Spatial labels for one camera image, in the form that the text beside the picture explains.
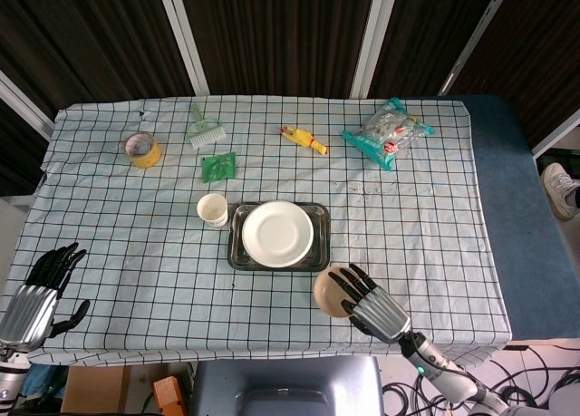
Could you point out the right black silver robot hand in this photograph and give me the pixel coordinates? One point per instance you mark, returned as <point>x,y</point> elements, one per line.
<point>380,314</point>

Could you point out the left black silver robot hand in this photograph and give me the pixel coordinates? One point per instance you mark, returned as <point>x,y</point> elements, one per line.
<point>29,314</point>

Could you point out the beige bowl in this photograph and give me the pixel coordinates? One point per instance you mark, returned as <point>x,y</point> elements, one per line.
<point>328,293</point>

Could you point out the white round plate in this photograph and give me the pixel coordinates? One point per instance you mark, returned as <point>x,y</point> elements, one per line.
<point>276,235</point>

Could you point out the white paper cup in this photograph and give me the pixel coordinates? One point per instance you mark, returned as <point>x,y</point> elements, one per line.
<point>212,209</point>

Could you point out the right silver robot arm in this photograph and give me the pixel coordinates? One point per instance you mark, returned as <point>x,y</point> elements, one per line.
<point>448,370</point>

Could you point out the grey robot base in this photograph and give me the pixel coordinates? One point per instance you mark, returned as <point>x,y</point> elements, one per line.
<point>290,375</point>

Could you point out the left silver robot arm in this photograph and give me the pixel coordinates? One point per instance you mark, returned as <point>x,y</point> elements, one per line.
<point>11,384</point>

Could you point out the stainless steel rectangular tray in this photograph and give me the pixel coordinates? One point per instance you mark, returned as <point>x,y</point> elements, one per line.
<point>322,244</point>

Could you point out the brown cardboard box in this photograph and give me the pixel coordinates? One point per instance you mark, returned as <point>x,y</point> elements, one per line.
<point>95,389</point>

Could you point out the orange box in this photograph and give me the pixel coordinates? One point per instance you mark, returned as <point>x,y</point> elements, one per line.
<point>165,393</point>

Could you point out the teal clear snack bag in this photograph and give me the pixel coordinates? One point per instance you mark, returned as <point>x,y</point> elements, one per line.
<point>385,135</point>

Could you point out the yellow rubber chicken toy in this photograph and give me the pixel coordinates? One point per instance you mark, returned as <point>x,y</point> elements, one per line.
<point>303,138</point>

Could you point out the yellow tape roll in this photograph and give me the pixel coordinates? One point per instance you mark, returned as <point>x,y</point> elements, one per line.
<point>151,157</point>

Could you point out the white sneaker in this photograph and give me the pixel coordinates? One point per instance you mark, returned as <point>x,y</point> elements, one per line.
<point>559,189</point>

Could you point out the green sachet packet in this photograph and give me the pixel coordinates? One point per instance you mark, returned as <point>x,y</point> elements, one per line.
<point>219,167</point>

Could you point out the green hand brush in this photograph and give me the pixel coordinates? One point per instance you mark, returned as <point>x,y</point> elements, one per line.
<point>206,135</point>

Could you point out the dark partition panel white frame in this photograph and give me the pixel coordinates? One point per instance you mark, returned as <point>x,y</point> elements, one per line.
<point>90,35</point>
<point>430,35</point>
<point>18,153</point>
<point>281,35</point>
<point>544,49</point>

